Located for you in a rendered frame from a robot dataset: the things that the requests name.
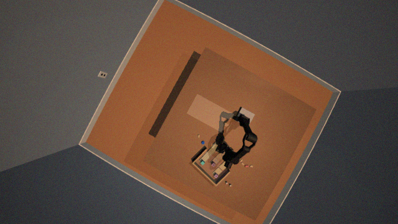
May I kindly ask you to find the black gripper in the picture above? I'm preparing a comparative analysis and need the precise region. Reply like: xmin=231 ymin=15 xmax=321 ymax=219
xmin=220 ymin=142 xmax=233 ymax=156

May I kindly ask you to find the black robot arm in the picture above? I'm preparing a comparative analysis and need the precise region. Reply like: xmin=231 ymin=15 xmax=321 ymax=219
xmin=222 ymin=114 xmax=257 ymax=169

